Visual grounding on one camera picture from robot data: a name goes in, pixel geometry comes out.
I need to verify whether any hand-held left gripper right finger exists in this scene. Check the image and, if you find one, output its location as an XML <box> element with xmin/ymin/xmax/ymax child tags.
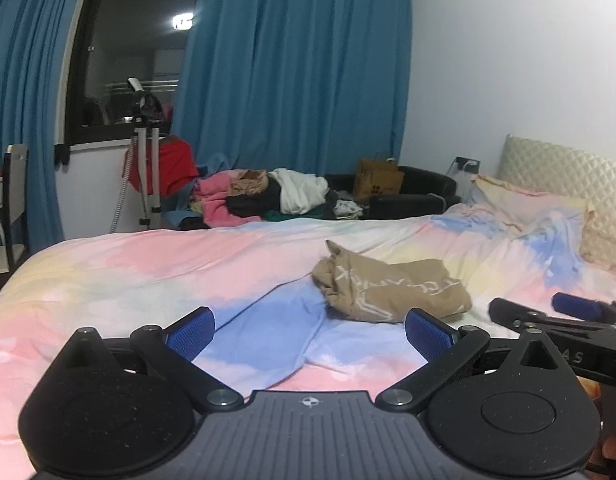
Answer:
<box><xmin>375</xmin><ymin>308</ymin><xmax>564</xmax><ymax>409</ymax></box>

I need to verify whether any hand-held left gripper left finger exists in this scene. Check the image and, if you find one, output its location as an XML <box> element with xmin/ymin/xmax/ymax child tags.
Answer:
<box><xmin>63</xmin><ymin>306</ymin><xmax>245</xmax><ymax>411</ymax></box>

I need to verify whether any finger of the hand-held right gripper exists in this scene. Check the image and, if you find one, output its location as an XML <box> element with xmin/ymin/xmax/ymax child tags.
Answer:
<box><xmin>489</xmin><ymin>297</ymin><xmax>614</xmax><ymax>335</ymax></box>
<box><xmin>552</xmin><ymin>292</ymin><xmax>616</xmax><ymax>322</ymax></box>

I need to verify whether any tan printed garment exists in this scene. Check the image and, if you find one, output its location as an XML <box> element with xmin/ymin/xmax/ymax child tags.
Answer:
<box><xmin>312</xmin><ymin>240</ymin><xmax>472</xmax><ymax>324</ymax></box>

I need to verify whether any pile of clothes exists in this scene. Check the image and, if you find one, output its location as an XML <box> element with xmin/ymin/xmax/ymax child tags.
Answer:
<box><xmin>190</xmin><ymin>170</ymin><xmax>269</xmax><ymax>230</ymax></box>

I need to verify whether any cream lace pillow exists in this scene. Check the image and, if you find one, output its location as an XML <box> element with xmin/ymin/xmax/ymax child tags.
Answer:
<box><xmin>579</xmin><ymin>204</ymin><xmax>616</xmax><ymax>267</ymax></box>

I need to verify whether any pastel tie-dye blanket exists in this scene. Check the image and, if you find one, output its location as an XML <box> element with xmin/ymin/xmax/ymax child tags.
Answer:
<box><xmin>0</xmin><ymin>205</ymin><xmax>616</xmax><ymax>480</ymax></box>

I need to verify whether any pastel pillow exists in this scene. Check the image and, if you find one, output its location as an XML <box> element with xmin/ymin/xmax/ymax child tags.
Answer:
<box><xmin>474</xmin><ymin>175</ymin><xmax>589</xmax><ymax>243</ymax></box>

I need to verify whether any black sofa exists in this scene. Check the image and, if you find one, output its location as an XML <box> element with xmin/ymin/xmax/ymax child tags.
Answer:
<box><xmin>324</xmin><ymin>165</ymin><xmax>462</xmax><ymax>221</ymax></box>

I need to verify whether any cream quilted headboard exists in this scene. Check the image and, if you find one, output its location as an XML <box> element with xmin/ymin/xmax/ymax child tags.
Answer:
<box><xmin>498</xmin><ymin>134</ymin><xmax>616</xmax><ymax>211</ymax></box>

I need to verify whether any black cloth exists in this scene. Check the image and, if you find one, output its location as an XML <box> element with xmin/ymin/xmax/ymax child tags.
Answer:
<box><xmin>225</xmin><ymin>180</ymin><xmax>285</xmax><ymax>217</ymax></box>

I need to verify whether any white patterned cloth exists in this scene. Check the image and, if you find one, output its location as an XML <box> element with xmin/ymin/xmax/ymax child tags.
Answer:
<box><xmin>333</xmin><ymin>199</ymin><xmax>365</xmax><ymax>220</ymax></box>

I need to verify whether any small tan cloth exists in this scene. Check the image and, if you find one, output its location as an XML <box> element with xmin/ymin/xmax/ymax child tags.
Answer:
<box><xmin>230</xmin><ymin>170</ymin><xmax>269</xmax><ymax>197</ymax></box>

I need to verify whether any brown paper bag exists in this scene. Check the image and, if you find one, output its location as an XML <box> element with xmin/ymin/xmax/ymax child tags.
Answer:
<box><xmin>353</xmin><ymin>152</ymin><xmax>405</xmax><ymax>200</ymax></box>

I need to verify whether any red cloth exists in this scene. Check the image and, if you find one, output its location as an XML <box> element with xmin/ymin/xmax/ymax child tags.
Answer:
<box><xmin>127</xmin><ymin>135</ymin><xmax>199</xmax><ymax>197</ymax></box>

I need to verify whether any metal tripod stand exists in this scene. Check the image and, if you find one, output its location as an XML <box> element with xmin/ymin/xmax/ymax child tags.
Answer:
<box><xmin>110</xmin><ymin>77</ymin><xmax>169</xmax><ymax>233</ymax></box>

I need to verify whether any white and black chair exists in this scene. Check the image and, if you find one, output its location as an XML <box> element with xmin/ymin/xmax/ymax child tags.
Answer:
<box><xmin>0</xmin><ymin>144</ymin><xmax>30</xmax><ymax>277</ymax></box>

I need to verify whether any dark window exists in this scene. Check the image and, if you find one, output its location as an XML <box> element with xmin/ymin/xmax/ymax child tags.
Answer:
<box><xmin>65</xmin><ymin>0</ymin><xmax>206</xmax><ymax>146</ymax></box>

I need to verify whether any wide blue curtain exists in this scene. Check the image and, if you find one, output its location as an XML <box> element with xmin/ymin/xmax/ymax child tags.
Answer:
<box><xmin>172</xmin><ymin>0</ymin><xmax>415</xmax><ymax>183</ymax></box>

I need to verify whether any narrow blue curtain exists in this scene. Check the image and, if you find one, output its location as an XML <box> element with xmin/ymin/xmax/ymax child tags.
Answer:
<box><xmin>0</xmin><ymin>0</ymin><xmax>96</xmax><ymax>256</ymax></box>

